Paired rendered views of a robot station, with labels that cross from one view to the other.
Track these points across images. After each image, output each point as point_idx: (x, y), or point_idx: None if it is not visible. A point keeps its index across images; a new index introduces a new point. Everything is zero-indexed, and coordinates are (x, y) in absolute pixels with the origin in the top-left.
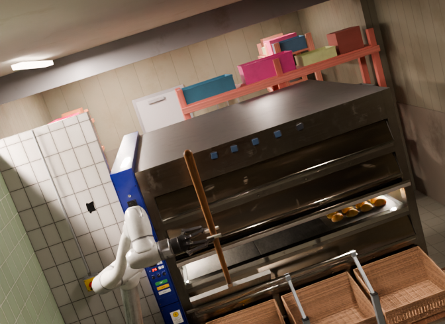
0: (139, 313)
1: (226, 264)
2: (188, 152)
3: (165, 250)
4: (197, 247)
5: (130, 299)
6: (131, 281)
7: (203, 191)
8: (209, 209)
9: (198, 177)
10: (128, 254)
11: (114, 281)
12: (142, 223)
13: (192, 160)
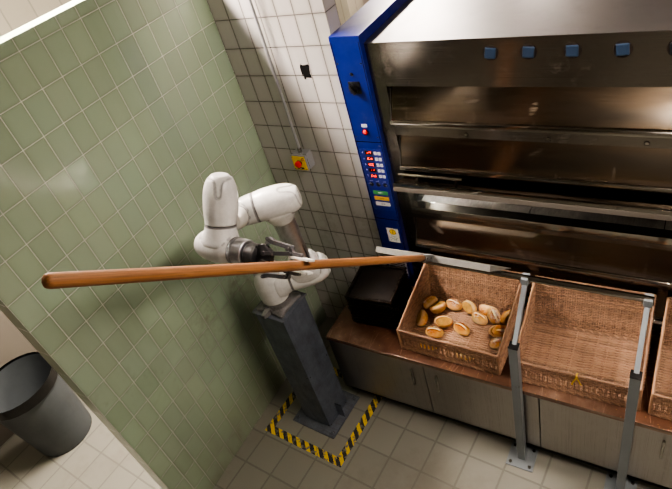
0: (296, 247)
1: (384, 262)
2: (44, 282)
3: (233, 258)
4: (273, 274)
5: (281, 234)
6: (274, 221)
7: (182, 277)
8: (241, 271)
9: (132, 281)
10: (196, 239)
11: None
12: (215, 209)
13: (65, 287)
